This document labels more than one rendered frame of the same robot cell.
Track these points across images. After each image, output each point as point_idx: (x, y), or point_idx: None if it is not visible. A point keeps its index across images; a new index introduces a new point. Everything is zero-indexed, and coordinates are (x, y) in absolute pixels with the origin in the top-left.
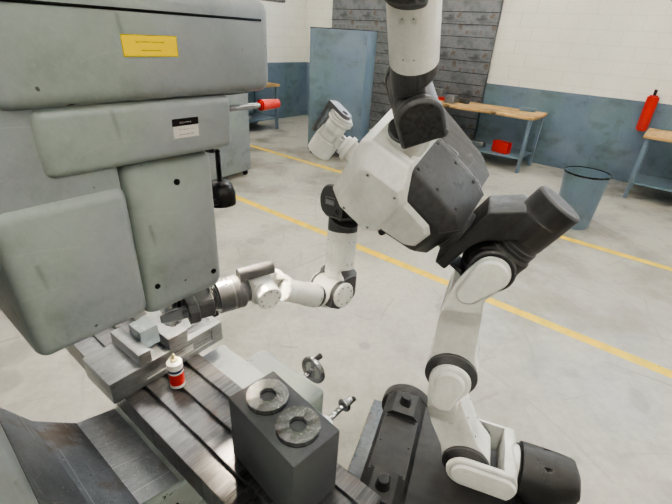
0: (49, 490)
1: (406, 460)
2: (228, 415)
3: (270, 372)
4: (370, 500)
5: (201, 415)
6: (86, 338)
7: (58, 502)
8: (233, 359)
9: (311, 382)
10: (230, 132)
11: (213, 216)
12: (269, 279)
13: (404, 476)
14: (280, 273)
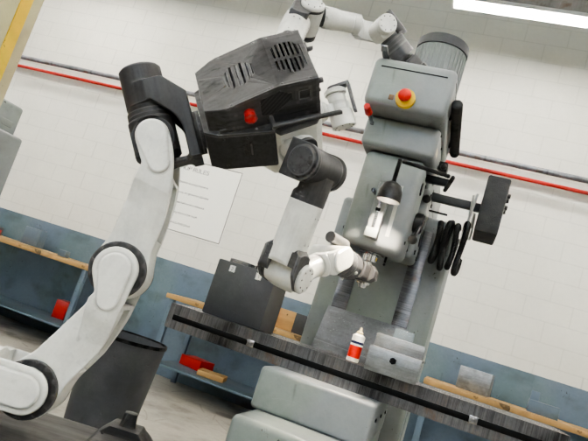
0: (332, 317)
1: (95, 437)
2: (295, 342)
3: (310, 436)
4: (178, 304)
5: (312, 347)
6: (469, 399)
7: (324, 315)
8: (346, 393)
9: (254, 420)
10: (363, 134)
11: (355, 189)
12: (325, 245)
13: (99, 432)
14: (328, 251)
